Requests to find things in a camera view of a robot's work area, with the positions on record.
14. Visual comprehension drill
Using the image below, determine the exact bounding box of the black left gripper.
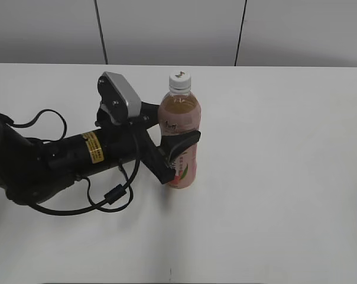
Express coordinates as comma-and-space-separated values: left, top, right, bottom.
96, 102, 201, 184

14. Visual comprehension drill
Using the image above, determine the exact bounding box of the pink peach tea bottle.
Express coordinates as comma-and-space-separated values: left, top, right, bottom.
158, 83, 201, 189

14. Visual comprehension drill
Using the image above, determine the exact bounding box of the white bottle cap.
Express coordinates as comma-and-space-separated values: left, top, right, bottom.
169, 70, 192, 90

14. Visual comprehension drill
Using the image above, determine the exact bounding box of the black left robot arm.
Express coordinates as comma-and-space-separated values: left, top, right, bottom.
0, 103, 200, 205

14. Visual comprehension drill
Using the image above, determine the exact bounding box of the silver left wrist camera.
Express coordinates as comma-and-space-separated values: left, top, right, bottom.
96, 72, 142, 126

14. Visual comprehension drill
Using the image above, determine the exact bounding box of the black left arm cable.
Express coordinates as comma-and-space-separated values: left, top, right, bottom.
0, 108, 144, 216

